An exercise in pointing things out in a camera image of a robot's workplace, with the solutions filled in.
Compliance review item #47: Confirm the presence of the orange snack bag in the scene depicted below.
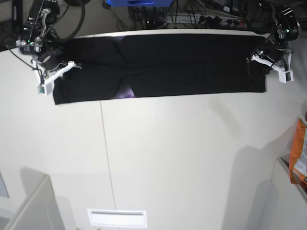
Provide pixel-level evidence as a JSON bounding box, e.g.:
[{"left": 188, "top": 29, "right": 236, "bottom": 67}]
[{"left": 289, "top": 119, "right": 307, "bottom": 190}]

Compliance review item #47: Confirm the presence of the white power strip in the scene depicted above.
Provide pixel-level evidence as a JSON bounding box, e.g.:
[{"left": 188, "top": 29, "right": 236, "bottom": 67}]
[{"left": 157, "top": 13, "right": 244, "bottom": 28}]

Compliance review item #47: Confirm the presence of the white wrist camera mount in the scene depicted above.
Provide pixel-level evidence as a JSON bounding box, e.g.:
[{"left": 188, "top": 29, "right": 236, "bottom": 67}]
[
  {"left": 32, "top": 60, "right": 82, "bottom": 96},
  {"left": 251, "top": 48, "right": 294, "bottom": 83}
]

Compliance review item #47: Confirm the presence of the black T-shirt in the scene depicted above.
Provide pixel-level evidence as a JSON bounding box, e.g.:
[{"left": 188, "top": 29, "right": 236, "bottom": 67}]
[{"left": 53, "top": 34, "right": 266, "bottom": 105}]

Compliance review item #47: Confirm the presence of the white cabinet left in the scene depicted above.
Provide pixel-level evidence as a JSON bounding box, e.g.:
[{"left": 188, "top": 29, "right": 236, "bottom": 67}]
[{"left": 0, "top": 167, "right": 77, "bottom": 230}]

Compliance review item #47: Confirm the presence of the blue box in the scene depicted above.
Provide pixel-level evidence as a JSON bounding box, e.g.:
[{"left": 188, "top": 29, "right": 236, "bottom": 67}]
[{"left": 106, "top": 0, "right": 172, "bottom": 7}]

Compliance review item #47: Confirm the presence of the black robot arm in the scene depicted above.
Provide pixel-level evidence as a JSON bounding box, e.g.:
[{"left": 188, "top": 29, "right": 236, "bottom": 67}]
[
  {"left": 16, "top": 0, "right": 85, "bottom": 71},
  {"left": 248, "top": 0, "right": 299, "bottom": 66}
]

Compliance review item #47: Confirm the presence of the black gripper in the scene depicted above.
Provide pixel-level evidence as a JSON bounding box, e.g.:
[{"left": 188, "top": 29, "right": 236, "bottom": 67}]
[
  {"left": 255, "top": 40, "right": 288, "bottom": 66},
  {"left": 35, "top": 47, "right": 63, "bottom": 71}
]

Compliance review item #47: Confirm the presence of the white table slot plate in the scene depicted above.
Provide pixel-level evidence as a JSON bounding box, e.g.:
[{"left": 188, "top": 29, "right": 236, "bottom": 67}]
[{"left": 87, "top": 209, "right": 148, "bottom": 228}]

